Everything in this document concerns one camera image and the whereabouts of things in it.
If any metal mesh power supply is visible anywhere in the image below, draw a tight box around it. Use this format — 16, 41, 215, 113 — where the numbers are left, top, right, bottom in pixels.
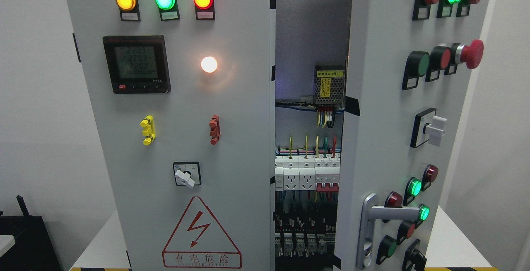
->
313, 65, 347, 107

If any yellow indicator lamp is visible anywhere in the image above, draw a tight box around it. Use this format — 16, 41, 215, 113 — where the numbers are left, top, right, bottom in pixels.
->
116, 0, 141, 22

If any red triangle warning sticker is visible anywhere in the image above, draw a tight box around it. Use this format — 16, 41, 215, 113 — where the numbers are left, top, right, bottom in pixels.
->
161, 196, 243, 269

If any red emergency stop button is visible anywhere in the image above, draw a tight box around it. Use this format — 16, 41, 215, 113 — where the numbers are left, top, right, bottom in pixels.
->
443, 39, 484, 76

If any red indicator lamp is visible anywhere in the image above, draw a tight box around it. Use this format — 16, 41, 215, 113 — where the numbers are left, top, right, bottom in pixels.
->
193, 0, 215, 20

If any red terminal connector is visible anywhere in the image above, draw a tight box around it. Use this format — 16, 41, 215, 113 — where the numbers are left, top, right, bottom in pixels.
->
210, 115, 220, 145

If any white glowing indicator lamp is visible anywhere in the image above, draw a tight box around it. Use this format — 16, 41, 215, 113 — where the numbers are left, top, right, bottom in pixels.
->
200, 56, 218, 73

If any green indicator lamp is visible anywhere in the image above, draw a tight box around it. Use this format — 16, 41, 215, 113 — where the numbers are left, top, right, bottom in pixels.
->
155, 0, 180, 21

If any black box on floor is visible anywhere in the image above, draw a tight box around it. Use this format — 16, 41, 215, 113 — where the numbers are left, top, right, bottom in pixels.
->
0, 195, 61, 271

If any white rotary selector switch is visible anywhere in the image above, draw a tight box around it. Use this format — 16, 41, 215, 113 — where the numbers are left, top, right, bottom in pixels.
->
173, 162, 202, 188

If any yellow terminal connector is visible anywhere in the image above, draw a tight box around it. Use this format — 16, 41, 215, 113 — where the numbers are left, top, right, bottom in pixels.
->
140, 116, 157, 146

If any silver door handle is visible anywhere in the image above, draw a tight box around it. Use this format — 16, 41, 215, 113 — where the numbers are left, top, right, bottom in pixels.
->
356, 193, 420, 270

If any white rotary switch right door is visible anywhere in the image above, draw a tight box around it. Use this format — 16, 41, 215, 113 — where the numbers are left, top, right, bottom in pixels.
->
410, 107, 447, 148

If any white socket breaker row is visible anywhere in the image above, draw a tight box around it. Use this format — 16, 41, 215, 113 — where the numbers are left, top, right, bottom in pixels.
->
273, 153, 341, 192

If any black digital power meter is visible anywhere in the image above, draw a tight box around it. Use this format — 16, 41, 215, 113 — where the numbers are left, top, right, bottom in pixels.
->
102, 35, 171, 94

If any grey cabinet door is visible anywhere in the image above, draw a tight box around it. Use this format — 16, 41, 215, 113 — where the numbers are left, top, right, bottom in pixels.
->
67, 0, 273, 271
334, 0, 489, 271

